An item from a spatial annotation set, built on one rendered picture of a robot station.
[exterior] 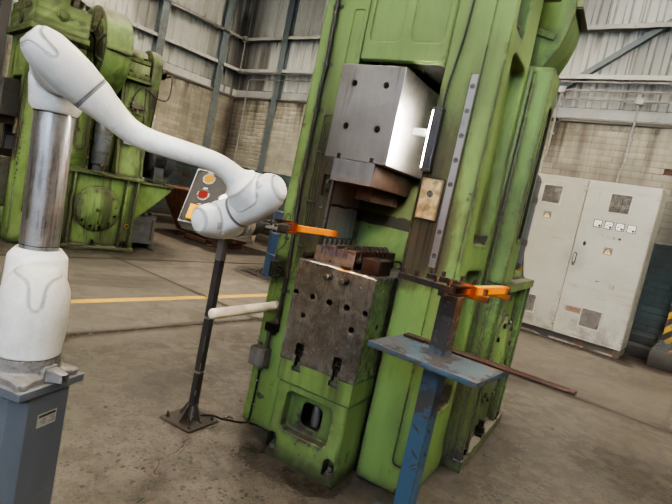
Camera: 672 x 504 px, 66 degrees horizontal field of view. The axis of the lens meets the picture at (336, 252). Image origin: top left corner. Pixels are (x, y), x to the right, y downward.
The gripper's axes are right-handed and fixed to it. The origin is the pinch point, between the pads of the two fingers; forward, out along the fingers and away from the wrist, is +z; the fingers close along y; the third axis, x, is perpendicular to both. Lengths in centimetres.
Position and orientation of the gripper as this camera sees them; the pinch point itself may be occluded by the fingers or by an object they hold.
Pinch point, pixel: (284, 226)
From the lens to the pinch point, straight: 180.8
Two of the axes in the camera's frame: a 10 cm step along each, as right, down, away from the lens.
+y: 8.4, 2.3, -4.9
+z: 5.0, 0.0, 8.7
